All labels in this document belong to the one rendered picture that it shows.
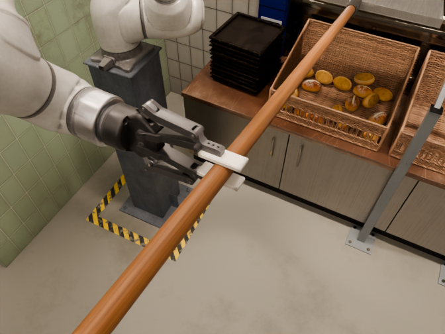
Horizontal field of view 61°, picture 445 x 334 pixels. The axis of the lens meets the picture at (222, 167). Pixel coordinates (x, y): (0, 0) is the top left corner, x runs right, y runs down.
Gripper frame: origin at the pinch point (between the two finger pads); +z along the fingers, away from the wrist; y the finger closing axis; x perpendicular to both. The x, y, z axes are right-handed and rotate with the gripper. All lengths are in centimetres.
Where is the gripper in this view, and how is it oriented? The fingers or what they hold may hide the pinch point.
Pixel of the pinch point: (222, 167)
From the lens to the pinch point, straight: 57.2
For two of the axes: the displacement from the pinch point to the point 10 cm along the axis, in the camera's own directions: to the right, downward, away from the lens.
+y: -0.9, 7.5, 6.5
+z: 8.9, 3.6, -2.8
